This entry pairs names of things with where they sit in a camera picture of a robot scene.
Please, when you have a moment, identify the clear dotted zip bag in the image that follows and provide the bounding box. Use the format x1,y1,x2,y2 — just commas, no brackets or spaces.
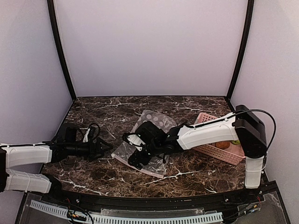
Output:
111,110,177,179

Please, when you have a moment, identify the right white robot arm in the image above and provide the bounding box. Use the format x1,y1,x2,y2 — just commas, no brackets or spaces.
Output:
122,105,268,189

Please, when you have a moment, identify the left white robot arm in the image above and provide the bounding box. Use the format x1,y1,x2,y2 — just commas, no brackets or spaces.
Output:
0,123,113,194

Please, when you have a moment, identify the brown toy potato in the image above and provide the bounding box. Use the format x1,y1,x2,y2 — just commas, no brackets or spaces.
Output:
215,141,230,150

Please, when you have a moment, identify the pink plastic basket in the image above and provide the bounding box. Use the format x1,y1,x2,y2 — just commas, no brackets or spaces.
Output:
192,112,249,166

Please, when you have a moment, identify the green toy guava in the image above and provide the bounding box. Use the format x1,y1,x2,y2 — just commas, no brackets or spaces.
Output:
231,140,240,145

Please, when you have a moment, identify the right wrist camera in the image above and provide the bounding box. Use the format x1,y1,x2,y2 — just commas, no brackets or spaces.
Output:
122,133,145,151

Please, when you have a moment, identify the black front table rail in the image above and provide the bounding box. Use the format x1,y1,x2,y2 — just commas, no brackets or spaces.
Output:
41,181,277,211

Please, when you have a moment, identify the white slotted cable duct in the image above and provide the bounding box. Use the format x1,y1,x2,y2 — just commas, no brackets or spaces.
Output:
29,200,223,224

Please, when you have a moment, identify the left black frame post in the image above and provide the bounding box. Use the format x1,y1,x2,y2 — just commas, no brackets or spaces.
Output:
47,0,77,102

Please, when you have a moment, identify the black frame post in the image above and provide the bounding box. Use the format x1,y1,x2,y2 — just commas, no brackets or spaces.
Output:
47,0,77,102
226,0,255,101

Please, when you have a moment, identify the right black frame post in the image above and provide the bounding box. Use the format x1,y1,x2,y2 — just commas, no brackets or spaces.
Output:
226,0,255,101

